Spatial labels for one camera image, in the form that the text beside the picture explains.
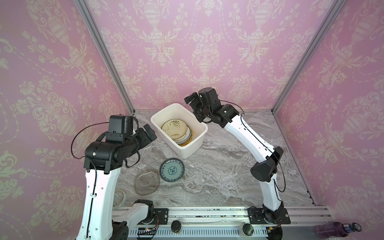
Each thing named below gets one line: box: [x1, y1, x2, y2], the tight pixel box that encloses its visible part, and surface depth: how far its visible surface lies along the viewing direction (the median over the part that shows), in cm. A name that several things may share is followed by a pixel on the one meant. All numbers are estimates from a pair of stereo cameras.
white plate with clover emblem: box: [174, 125, 192, 145], surface depth 100 cm
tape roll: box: [113, 189, 127, 209], surface depth 81 cm
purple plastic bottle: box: [315, 221, 362, 239], surface depth 60 cm
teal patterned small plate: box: [159, 157, 185, 182], surface depth 92 cm
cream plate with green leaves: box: [161, 119, 188, 140], surface depth 105 cm
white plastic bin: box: [150, 103, 209, 159], surface depth 102 cm
